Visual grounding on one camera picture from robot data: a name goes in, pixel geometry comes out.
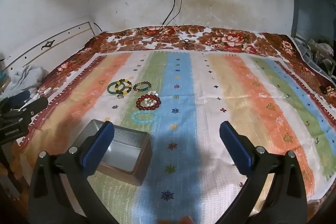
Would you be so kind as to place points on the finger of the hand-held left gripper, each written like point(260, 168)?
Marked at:
point(34, 107)
point(17, 99)

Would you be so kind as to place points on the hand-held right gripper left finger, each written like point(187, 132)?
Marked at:
point(98, 145)

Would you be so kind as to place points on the striped colourful blanket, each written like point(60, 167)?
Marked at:
point(183, 77)

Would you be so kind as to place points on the white cloth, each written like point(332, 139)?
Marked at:
point(26, 74)

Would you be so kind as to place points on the small white oval object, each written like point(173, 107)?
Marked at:
point(44, 91)

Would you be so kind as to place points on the white headboard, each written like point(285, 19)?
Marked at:
point(65, 35)

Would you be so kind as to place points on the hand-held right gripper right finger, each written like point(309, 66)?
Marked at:
point(235, 145)

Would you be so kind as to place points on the rectangular metal tin box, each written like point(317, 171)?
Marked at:
point(126, 150)

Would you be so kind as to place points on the small grey pendant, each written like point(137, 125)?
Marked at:
point(120, 96)

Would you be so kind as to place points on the green jade bangle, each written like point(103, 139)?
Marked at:
point(109, 88)

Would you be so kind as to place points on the pile of clothes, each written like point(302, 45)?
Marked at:
point(320, 56)

